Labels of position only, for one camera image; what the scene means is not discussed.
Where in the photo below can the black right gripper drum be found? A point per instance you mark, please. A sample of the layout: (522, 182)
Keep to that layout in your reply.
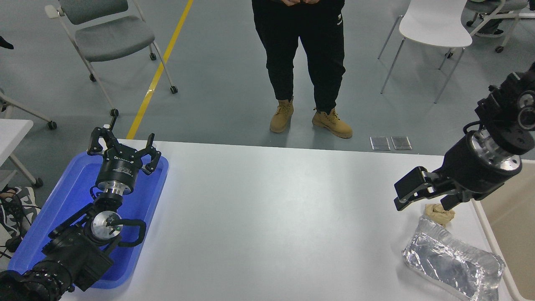
(468, 171)

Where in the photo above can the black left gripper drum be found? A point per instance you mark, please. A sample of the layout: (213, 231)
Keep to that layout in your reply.
(119, 171)

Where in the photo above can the silver foil tray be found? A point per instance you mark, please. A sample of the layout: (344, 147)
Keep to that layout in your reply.
(451, 259)

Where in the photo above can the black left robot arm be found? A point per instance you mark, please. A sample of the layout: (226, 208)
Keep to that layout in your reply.
(79, 251)

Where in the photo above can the metal floor plate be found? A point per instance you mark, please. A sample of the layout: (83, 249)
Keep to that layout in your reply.
(380, 143)
(401, 143)

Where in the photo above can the crumpled tan paper ball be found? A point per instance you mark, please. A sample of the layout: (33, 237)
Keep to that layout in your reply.
(441, 215)

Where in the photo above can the blue plastic tray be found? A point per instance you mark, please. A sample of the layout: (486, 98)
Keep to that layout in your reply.
(138, 217)

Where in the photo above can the large pale bin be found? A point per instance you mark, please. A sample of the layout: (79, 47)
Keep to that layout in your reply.
(516, 225)

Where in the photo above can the wheeled chair leg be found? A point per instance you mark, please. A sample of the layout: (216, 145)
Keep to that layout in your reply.
(29, 113)

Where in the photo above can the grey wheeled chair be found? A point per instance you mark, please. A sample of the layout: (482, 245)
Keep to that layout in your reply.
(110, 37)

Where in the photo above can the white chair with metal legs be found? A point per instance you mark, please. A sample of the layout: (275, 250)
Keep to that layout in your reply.
(434, 23)

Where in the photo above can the pale wheeled chair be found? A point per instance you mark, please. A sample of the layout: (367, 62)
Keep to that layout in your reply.
(497, 6)

